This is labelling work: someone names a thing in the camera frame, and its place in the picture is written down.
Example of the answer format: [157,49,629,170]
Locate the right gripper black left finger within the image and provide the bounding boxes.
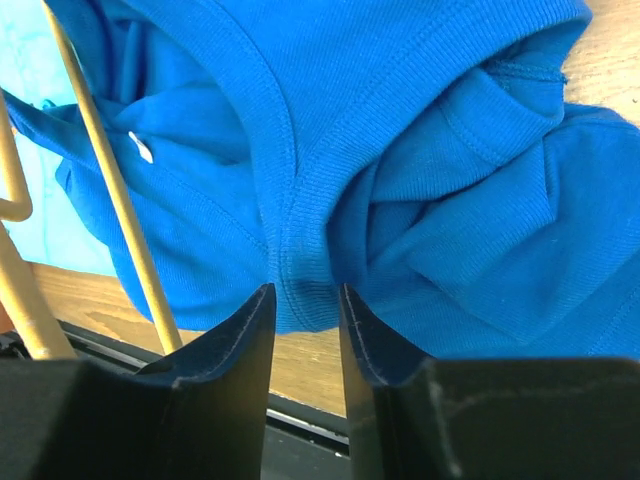
[0,282,278,480]

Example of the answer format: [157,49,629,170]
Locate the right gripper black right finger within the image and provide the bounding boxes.
[339,286,639,479]

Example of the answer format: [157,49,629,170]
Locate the yellow wooden hanger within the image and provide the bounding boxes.
[1,4,182,360]

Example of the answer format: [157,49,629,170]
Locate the blue tank top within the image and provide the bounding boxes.
[0,0,640,361]

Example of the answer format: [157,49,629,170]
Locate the turquoise folded shorts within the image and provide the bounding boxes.
[1,1,115,276]

